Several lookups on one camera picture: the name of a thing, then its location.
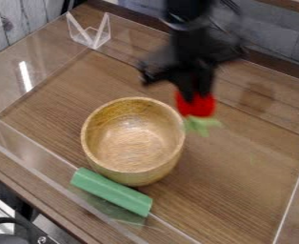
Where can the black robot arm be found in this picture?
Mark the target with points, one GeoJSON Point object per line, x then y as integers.
{"type": "Point", "coordinates": [190, 15]}

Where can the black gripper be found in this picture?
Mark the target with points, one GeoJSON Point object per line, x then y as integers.
{"type": "Point", "coordinates": [191, 50]}

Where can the red felt fruit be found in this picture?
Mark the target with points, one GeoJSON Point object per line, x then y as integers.
{"type": "Point", "coordinates": [198, 113]}

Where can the black metal stand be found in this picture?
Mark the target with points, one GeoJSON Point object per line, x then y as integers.
{"type": "Point", "coordinates": [26, 234]}

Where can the wooden bowl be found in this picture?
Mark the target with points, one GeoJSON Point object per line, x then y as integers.
{"type": "Point", "coordinates": [132, 139]}

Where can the green rectangular block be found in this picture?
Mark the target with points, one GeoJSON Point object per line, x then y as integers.
{"type": "Point", "coordinates": [112, 191]}

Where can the clear acrylic tray walls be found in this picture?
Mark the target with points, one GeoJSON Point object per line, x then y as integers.
{"type": "Point", "coordinates": [232, 193]}

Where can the clear acrylic corner bracket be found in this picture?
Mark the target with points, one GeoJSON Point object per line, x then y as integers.
{"type": "Point", "coordinates": [90, 37]}

